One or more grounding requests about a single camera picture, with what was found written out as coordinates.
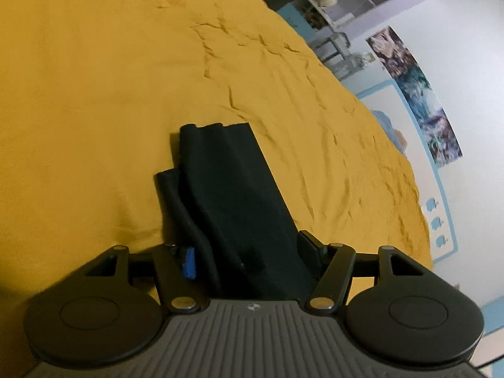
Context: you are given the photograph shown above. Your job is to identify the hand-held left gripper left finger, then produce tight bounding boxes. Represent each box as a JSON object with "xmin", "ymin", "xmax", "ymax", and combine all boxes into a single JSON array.
[{"xmin": 84, "ymin": 242, "xmax": 212, "ymax": 314}]

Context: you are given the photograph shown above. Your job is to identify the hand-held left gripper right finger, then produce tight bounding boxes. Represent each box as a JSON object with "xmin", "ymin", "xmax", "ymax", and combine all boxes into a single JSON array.
[{"xmin": 297, "ymin": 229, "xmax": 434, "ymax": 314}]

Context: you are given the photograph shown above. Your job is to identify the black pants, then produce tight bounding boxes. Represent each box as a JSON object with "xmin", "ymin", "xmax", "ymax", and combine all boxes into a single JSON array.
[{"xmin": 154, "ymin": 123, "xmax": 320, "ymax": 303}]

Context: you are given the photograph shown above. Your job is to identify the blue-framed board with cloud cutouts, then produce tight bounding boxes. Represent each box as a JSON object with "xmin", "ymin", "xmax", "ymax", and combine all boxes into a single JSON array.
[{"xmin": 354, "ymin": 79, "xmax": 461, "ymax": 262}]

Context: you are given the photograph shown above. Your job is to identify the yellow bed sheet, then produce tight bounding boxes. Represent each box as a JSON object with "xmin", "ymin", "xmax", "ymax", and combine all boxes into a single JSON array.
[{"xmin": 0, "ymin": 0, "xmax": 434, "ymax": 367}]

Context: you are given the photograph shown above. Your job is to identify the grey stool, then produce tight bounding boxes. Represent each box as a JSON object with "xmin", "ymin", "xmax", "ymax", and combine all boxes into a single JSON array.
[{"xmin": 310, "ymin": 31, "xmax": 353, "ymax": 66}]

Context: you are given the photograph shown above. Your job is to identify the wall poster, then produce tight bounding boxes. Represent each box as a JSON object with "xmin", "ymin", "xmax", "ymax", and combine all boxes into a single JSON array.
[{"xmin": 365, "ymin": 26, "xmax": 463, "ymax": 168}]

